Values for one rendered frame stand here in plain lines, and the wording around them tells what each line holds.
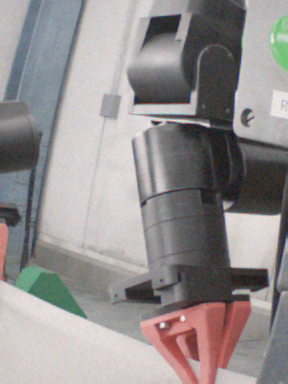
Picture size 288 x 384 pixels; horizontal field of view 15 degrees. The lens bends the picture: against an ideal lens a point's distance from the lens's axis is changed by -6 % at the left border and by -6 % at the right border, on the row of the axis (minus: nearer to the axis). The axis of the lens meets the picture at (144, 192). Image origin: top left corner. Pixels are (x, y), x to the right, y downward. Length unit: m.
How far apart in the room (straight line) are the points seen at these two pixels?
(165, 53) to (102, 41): 8.21
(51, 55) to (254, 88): 8.61
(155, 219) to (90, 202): 8.02
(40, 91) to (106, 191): 1.04
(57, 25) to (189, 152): 8.30
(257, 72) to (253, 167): 0.36
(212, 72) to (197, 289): 0.15
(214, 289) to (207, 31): 0.18
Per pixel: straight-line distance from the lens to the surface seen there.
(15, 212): 1.03
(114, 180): 8.59
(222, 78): 0.78
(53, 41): 9.06
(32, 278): 6.14
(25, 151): 1.07
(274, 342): 0.49
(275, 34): 0.43
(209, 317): 0.74
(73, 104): 9.11
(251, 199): 0.82
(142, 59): 0.80
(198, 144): 0.78
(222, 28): 0.79
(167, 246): 0.76
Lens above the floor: 1.24
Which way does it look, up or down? 3 degrees down
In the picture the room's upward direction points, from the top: 10 degrees clockwise
